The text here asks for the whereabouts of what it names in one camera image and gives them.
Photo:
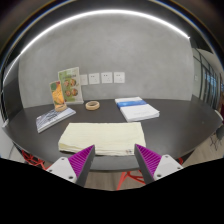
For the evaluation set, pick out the glass partition window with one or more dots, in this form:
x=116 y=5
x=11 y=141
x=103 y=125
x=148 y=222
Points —
x=208 y=77

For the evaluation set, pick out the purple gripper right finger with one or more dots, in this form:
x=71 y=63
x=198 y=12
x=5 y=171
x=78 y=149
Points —
x=154 y=166

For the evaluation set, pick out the orange menu card stand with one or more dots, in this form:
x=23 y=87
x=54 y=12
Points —
x=57 y=96

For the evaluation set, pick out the white wall socket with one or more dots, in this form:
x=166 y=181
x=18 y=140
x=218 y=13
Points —
x=84 y=79
x=106 y=78
x=94 y=78
x=119 y=77

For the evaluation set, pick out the cream folded towel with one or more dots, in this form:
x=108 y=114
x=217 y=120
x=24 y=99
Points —
x=111 y=139

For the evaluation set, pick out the grey magazine on table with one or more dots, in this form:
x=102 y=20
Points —
x=51 y=118

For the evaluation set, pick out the red chair frame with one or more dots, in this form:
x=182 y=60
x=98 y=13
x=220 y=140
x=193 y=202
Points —
x=30 y=159
x=128 y=174

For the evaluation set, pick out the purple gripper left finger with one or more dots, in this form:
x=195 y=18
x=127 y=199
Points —
x=75 y=168

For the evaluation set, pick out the green menu sign stand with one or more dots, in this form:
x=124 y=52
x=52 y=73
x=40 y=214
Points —
x=71 y=85

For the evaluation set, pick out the red chair frame centre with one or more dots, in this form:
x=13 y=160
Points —
x=128 y=174

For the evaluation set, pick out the red chair frame left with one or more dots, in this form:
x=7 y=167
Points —
x=30 y=159

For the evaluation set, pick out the white and blue book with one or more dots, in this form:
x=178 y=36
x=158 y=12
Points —
x=136 y=109

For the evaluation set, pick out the curved ceiling light strip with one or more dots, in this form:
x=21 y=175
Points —
x=89 y=15

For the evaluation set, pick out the beige tape roll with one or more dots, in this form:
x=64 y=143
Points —
x=92 y=105

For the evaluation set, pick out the white wall socket right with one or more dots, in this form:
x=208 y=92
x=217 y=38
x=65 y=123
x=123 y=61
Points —
x=119 y=77

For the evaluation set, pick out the white wall socket left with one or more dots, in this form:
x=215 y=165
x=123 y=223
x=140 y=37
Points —
x=84 y=79

